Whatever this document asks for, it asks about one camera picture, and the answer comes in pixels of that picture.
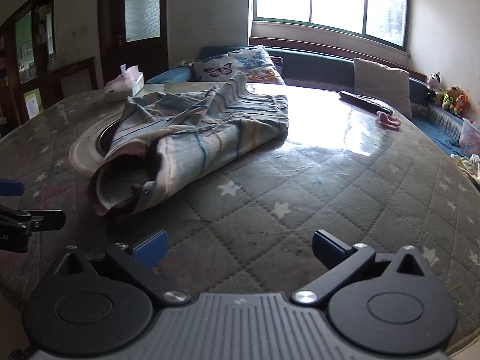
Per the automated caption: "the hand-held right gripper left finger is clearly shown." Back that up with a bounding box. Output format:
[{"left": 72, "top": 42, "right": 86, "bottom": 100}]
[{"left": 45, "top": 229, "right": 190, "bottom": 306}]

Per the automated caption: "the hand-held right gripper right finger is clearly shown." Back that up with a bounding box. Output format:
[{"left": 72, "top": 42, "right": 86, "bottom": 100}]
[{"left": 292, "top": 229, "right": 445, "bottom": 306}]

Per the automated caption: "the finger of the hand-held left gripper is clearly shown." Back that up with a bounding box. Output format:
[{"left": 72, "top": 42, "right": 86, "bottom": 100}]
[
  {"left": 0, "top": 205, "right": 67, "bottom": 235},
  {"left": 0, "top": 181, "right": 24, "bottom": 197}
]

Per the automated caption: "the blue beige striped shirt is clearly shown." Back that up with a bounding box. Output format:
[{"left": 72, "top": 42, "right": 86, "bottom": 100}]
[{"left": 90, "top": 71, "right": 290, "bottom": 218}]

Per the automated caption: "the yellow paper sheet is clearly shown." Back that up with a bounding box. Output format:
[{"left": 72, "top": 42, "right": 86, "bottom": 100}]
[{"left": 23, "top": 88, "right": 42, "bottom": 119}]

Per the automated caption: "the dark wooden display cabinet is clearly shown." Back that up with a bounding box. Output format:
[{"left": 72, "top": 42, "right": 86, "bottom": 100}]
[{"left": 0, "top": 0, "right": 57, "bottom": 128}]

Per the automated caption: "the small pink toy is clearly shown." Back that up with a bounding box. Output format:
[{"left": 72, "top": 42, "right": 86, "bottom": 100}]
[{"left": 377, "top": 112, "right": 402, "bottom": 128}]

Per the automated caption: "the white tissue box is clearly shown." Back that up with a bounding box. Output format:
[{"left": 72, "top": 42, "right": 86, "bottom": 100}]
[{"left": 104, "top": 65, "right": 145, "bottom": 102}]

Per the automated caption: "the black remote control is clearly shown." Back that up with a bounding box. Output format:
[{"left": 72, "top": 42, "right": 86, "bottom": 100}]
[{"left": 339, "top": 90, "right": 394, "bottom": 116}]

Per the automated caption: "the pale yellow cloth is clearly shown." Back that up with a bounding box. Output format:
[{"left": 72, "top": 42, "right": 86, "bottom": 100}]
[{"left": 450, "top": 153, "right": 480, "bottom": 186}]

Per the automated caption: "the dark wooden glass door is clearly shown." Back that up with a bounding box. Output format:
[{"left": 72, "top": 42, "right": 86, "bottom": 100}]
[{"left": 98, "top": 0, "right": 169, "bottom": 83}]

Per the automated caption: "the beige pillow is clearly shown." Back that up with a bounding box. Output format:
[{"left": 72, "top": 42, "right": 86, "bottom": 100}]
[{"left": 353, "top": 58, "right": 413, "bottom": 120}]

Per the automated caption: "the blue sofa bench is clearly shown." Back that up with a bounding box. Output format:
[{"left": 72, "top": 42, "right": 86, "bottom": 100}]
[{"left": 144, "top": 45, "right": 480, "bottom": 158}]

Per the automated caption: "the clear plastic container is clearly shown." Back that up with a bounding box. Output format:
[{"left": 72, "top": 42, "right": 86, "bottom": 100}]
[{"left": 457, "top": 118, "right": 480, "bottom": 156}]

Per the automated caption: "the orange yellow plush toy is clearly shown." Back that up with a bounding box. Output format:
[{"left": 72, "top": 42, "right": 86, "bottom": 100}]
[{"left": 442, "top": 85, "right": 460, "bottom": 111}]

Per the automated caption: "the black white plush toy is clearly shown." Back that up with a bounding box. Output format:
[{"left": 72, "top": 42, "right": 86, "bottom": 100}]
[{"left": 425, "top": 71, "right": 443, "bottom": 102}]

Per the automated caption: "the butterfly print pillow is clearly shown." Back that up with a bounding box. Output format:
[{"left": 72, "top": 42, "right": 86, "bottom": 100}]
[{"left": 192, "top": 45, "right": 287, "bottom": 86}]

